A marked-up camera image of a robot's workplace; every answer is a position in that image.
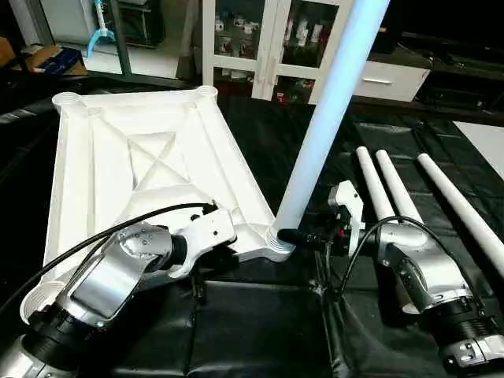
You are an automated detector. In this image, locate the light blue plastic object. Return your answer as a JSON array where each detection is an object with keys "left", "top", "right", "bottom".
[{"left": 85, "top": 0, "right": 116, "bottom": 57}]

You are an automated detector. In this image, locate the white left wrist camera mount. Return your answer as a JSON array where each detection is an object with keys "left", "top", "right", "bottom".
[{"left": 169, "top": 206, "right": 238, "bottom": 279}]

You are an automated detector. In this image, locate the black work mat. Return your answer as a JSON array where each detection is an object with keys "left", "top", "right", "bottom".
[{"left": 0, "top": 71, "right": 504, "bottom": 378}]

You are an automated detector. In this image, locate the white drawer unit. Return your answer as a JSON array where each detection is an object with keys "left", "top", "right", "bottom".
[{"left": 350, "top": 61, "right": 432, "bottom": 103}]

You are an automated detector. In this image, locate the white glass door cabinet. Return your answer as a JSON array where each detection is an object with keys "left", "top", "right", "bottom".
[{"left": 201, "top": 0, "right": 355, "bottom": 105}]

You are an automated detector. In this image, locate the white plastic table top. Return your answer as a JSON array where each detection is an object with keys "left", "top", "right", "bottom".
[{"left": 20, "top": 85, "right": 297, "bottom": 324}]

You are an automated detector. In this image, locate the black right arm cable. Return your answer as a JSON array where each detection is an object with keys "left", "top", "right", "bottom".
[{"left": 313, "top": 214, "right": 442, "bottom": 302}]

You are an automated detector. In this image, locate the white plastic table leg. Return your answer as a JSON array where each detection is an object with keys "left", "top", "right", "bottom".
[
  {"left": 355, "top": 146, "right": 428, "bottom": 316},
  {"left": 268, "top": 0, "right": 391, "bottom": 245},
  {"left": 375, "top": 149, "right": 423, "bottom": 223},
  {"left": 417, "top": 153, "right": 504, "bottom": 279}
]

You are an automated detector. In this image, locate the brown cardboard box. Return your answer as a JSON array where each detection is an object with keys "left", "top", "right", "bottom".
[{"left": 16, "top": 45, "right": 86, "bottom": 77}]

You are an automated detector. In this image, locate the grey vertical metal pole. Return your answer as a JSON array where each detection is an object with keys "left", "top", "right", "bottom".
[{"left": 109, "top": 0, "right": 133, "bottom": 77}]

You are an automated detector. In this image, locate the dark low media cabinet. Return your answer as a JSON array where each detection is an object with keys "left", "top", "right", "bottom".
[{"left": 429, "top": 31, "right": 504, "bottom": 119}]

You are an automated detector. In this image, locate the white flat board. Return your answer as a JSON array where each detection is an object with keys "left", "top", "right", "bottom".
[{"left": 455, "top": 120, "right": 504, "bottom": 180}]

